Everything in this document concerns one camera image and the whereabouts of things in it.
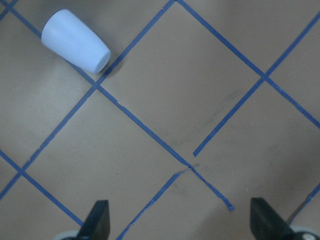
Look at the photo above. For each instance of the light blue plastic cup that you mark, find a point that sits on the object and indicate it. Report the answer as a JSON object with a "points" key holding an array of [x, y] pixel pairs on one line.
{"points": [[67, 36]]}

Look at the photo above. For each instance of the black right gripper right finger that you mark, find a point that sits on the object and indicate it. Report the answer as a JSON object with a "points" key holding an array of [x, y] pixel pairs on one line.
{"points": [[266, 224]]}

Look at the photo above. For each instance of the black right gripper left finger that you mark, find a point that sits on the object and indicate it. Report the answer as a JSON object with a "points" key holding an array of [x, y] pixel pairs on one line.
{"points": [[97, 225]]}

